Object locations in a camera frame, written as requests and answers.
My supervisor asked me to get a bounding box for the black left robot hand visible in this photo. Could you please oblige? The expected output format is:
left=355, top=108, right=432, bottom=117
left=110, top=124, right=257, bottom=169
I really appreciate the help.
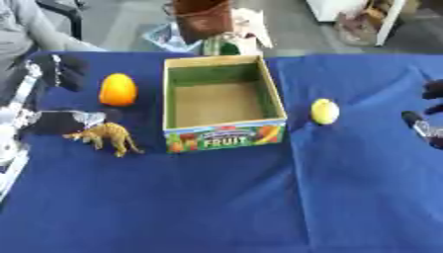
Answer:
left=17, top=52, right=125, bottom=135

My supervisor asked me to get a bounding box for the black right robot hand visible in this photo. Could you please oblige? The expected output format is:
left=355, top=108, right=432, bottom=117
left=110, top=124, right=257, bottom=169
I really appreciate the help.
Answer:
left=399, top=78, right=443, bottom=151

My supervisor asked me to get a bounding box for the cardboard box with green inside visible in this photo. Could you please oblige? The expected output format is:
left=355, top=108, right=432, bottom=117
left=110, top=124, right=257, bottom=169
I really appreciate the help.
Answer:
left=160, top=54, right=290, bottom=154

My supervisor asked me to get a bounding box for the person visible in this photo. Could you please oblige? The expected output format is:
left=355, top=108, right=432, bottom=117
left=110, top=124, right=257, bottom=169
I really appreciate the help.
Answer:
left=0, top=0, right=110, bottom=107

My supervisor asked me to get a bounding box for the black chair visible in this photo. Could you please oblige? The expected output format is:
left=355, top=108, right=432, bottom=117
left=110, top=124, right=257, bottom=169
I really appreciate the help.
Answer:
left=35, top=0, right=90, bottom=42

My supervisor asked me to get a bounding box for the orange toy mango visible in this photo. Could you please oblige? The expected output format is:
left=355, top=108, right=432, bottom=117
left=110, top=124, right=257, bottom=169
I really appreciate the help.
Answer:
left=97, top=72, right=140, bottom=107

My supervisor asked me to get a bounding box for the tan toy tiger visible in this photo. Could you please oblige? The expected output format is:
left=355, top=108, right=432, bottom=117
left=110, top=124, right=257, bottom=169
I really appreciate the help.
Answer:
left=60, top=122, right=145, bottom=158

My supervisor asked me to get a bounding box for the yellow toy lemon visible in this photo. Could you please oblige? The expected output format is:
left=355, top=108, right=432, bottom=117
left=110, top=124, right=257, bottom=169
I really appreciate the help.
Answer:
left=310, top=98, right=341, bottom=126

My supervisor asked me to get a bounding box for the clear plastic bag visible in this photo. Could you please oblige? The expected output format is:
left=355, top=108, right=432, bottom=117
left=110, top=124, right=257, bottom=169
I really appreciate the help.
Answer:
left=139, top=21, right=205, bottom=53

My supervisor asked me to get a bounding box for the white cabinet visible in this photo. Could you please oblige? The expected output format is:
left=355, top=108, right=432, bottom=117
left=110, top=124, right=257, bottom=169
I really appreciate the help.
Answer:
left=305, top=0, right=408, bottom=47

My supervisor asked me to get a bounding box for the brown bag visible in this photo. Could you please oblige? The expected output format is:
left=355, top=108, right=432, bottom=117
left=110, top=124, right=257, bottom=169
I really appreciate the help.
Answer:
left=169, top=0, right=235, bottom=42

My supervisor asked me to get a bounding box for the white paper bag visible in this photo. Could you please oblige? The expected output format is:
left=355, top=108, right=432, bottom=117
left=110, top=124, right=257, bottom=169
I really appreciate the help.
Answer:
left=229, top=7, right=276, bottom=56

